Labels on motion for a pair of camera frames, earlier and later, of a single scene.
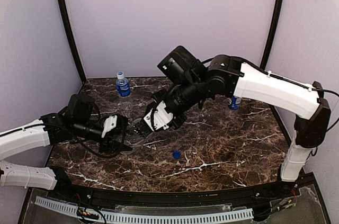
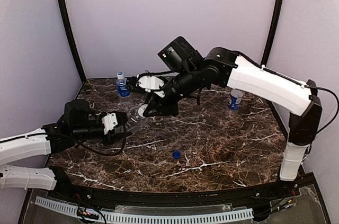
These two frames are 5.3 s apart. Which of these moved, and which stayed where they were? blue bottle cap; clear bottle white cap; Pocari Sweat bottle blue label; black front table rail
Moved: clear bottle white cap
Stayed: blue bottle cap; black front table rail; Pocari Sweat bottle blue label
